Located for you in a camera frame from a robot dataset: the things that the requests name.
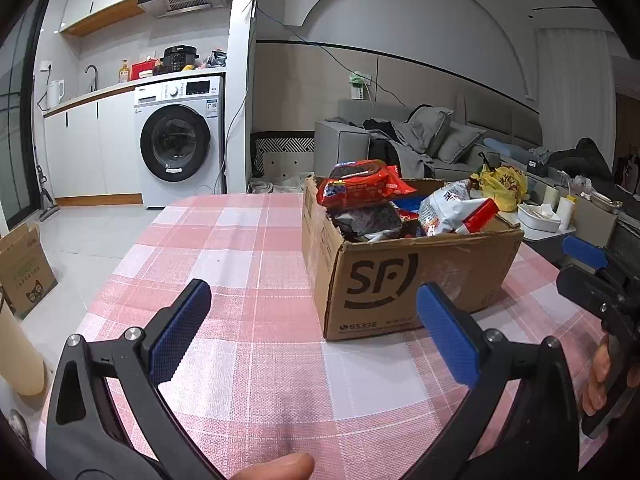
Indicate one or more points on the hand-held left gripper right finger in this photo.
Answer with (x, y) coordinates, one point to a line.
(445, 335)

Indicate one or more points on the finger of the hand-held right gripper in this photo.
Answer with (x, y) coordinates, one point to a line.
(585, 251)
(590, 290)

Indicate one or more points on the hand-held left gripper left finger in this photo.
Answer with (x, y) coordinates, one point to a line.
(180, 330)

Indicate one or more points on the brown cardboard box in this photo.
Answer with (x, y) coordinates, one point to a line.
(390, 280)

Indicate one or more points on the white red snack packet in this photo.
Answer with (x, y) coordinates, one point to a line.
(480, 215)

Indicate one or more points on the silver crinkled snack bag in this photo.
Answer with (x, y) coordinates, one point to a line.
(442, 210)

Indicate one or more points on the blue snack packet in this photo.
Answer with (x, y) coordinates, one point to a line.
(407, 205)

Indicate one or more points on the dark snack packet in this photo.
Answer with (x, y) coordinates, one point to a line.
(370, 220)

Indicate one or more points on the red snack bag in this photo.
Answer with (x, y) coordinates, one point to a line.
(365, 187)

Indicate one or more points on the person's right hand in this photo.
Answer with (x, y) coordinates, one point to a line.
(595, 385)

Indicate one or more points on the person's left hand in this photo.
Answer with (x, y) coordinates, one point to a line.
(280, 467)

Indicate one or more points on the small brown box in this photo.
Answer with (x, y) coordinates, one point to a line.
(595, 225)

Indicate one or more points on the white plastic bottle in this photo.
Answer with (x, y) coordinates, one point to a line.
(566, 212)

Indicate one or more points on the metal bowl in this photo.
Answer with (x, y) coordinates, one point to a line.
(607, 203)

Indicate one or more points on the white bowl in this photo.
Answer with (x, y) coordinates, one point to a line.
(537, 220)

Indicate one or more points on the white coffee table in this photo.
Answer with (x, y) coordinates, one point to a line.
(507, 217)

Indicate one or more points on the pink plaid tablecloth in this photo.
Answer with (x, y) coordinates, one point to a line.
(240, 270)

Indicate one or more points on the black jacket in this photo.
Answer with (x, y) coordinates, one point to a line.
(585, 157)

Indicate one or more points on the yellow plastic bag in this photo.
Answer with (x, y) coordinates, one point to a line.
(502, 187)

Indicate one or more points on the light blue bolster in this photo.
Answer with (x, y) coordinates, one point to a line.
(507, 149)

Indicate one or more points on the printed cardboard box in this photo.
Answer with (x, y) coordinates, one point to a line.
(25, 275)

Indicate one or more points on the grey pillow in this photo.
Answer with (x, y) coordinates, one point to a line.
(460, 142)

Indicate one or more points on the stick vacuum cleaner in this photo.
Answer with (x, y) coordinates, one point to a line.
(49, 210)

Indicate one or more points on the white curtain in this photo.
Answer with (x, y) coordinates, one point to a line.
(572, 65)

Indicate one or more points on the black clothes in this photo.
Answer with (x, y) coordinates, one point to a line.
(382, 145)

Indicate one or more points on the black white patterned box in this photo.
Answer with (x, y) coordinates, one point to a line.
(280, 155)

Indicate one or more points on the white lower kitchen cabinets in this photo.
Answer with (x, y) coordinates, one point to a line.
(85, 150)

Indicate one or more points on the grey clothes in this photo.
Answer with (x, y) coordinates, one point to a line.
(425, 125)

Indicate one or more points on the grey sofa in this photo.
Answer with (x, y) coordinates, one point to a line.
(340, 150)

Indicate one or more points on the white washing machine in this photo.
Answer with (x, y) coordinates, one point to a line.
(175, 100)

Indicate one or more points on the yellow bottle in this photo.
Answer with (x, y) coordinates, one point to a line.
(124, 74)

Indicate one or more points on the red container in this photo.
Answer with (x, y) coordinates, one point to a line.
(145, 70)

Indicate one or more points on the white electric kettle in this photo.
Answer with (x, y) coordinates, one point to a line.
(56, 95)

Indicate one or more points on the curved metal faucet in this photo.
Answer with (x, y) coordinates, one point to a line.
(94, 77)

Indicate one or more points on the black pressure cooker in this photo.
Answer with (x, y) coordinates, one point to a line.
(179, 60)

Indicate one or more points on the black framed glass door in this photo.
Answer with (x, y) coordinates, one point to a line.
(20, 110)

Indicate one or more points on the grey plastic bag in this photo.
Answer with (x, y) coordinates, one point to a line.
(215, 60)

